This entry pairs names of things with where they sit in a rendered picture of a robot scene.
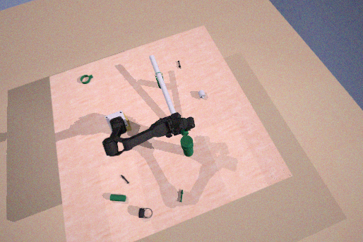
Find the green post with cap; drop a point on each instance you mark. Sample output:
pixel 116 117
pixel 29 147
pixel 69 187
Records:
pixel 187 142

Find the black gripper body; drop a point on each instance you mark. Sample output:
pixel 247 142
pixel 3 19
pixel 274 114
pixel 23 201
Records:
pixel 190 125

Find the grey metal pipe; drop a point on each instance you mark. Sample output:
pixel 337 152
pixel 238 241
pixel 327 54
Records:
pixel 162 84

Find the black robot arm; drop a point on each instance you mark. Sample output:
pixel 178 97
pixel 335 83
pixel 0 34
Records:
pixel 157 129

